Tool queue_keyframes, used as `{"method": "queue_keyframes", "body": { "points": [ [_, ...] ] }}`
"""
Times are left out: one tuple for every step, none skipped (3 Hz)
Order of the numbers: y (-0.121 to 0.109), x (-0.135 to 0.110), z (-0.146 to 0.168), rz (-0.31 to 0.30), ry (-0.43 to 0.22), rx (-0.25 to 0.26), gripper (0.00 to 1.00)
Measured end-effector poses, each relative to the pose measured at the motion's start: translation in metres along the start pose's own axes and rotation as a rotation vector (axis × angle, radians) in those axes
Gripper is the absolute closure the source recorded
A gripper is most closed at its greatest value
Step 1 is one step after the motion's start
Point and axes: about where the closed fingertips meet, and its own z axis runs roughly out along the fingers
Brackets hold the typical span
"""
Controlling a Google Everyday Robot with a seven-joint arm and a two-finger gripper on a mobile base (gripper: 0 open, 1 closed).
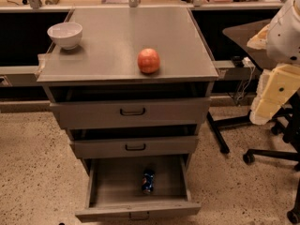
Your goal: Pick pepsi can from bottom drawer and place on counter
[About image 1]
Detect red apple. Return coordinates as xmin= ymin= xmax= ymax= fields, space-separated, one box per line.
xmin=137 ymin=48 xmax=160 ymax=74

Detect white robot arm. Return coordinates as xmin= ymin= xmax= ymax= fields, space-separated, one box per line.
xmin=247 ymin=0 xmax=300 ymax=125

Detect grey middle drawer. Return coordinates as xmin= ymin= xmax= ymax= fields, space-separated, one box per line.
xmin=71 ymin=136 xmax=198 ymax=158

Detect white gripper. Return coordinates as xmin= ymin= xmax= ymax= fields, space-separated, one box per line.
xmin=249 ymin=63 xmax=300 ymax=125

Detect grey top drawer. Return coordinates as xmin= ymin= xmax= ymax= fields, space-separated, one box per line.
xmin=51 ymin=97 xmax=211 ymax=129

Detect white bowl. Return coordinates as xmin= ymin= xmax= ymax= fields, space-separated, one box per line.
xmin=47 ymin=22 xmax=83 ymax=50

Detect grey open bottom drawer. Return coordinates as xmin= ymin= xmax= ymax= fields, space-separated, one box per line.
xmin=75 ymin=155 xmax=201 ymax=222

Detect black office chair base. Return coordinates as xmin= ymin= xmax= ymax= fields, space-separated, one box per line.
xmin=242 ymin=91 xmax=300 ymax=225

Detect grey drawer cabinet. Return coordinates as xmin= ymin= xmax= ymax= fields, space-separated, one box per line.
xmin=37 ymin=7 xmax=218 ymax=151

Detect dark side table with stand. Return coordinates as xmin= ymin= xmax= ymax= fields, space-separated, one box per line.
xmin=206 ymin=18 xmax=294 ymax=155

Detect blue pepsi can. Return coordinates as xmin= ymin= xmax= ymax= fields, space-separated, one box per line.
xmin=142 ymin=170 xmax=155 ymax=194

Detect white power adapter with cable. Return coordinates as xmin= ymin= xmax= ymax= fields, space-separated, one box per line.
xmin=233 ymin=57 xmax=256 ymax=104

